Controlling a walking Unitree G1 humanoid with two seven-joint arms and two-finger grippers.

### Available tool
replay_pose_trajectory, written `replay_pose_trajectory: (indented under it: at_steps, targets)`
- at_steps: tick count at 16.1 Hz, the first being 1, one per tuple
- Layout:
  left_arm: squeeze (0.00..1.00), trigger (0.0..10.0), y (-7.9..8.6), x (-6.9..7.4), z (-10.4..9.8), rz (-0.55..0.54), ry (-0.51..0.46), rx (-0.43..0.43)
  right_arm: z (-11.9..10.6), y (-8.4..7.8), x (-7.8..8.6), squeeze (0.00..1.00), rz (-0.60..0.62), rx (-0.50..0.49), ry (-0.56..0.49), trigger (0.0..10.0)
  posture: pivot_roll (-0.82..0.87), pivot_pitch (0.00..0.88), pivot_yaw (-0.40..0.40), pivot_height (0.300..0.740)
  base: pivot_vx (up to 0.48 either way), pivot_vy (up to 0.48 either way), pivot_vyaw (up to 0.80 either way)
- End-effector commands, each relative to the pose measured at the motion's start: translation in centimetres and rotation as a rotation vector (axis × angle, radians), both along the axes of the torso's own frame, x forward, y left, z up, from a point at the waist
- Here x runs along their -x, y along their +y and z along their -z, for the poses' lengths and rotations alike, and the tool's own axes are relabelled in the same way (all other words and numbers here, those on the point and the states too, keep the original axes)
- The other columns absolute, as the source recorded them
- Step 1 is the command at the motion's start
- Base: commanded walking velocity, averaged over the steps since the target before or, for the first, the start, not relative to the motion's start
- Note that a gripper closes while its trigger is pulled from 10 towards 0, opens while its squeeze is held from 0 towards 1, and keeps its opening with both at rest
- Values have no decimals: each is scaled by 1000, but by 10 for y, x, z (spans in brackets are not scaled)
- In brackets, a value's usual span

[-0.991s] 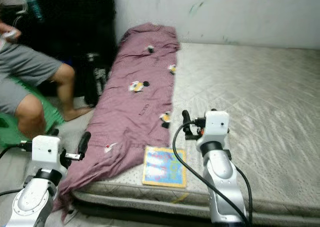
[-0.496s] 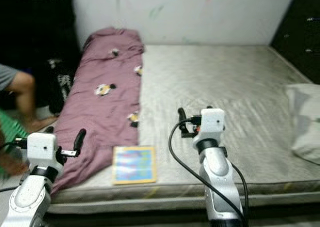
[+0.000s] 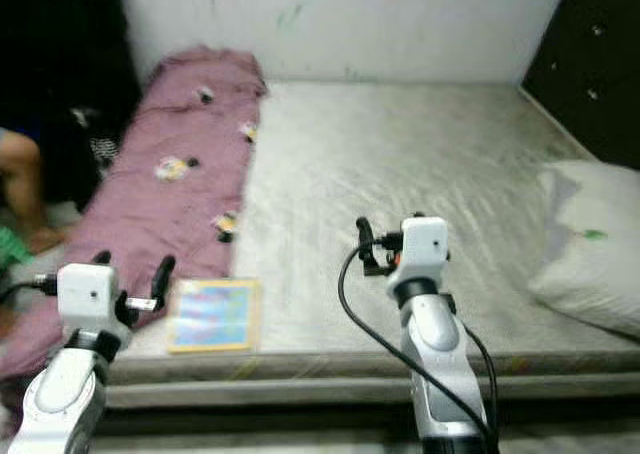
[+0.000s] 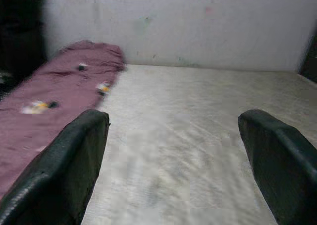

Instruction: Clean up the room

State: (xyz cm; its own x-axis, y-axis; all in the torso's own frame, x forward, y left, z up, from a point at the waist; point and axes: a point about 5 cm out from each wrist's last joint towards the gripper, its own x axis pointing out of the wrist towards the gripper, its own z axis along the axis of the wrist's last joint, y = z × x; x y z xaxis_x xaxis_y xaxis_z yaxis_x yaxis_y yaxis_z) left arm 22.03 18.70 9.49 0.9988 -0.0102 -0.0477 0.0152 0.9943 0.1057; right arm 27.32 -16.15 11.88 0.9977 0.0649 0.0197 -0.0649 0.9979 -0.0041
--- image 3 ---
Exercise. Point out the colourful yellow-framed puzzle board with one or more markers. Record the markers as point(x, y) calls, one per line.
point(213, 315)

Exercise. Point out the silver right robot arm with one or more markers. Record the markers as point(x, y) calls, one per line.
point(445, 364)

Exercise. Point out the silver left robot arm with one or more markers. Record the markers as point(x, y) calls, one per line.
point(60, 399)

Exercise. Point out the white quilted mattress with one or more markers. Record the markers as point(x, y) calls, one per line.
point(400, 194)

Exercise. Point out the purple blanket with flower print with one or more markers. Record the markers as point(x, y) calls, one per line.
point(160, 214)

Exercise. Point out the green plastic stool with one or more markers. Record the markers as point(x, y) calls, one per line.
point(12, 249)

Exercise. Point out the seated person in grey shorts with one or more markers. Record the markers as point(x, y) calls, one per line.
point(25, 184)

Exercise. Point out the speckled grey lower mattress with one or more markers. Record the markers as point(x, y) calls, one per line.
point(260, 382)

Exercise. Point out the white pillow with green leaf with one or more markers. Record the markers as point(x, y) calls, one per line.
point(590, 254)

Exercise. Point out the black storage furniture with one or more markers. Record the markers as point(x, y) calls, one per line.
point(60, 54)

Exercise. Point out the black tufted headboard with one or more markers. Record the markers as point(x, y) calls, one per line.
point(590, 64)

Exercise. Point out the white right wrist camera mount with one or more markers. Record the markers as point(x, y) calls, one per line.
point(425, 246)

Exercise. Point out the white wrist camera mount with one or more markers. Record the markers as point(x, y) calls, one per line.
point(425, 246)
point(87, 294)

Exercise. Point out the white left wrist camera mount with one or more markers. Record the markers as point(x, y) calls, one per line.
point(87, 294)

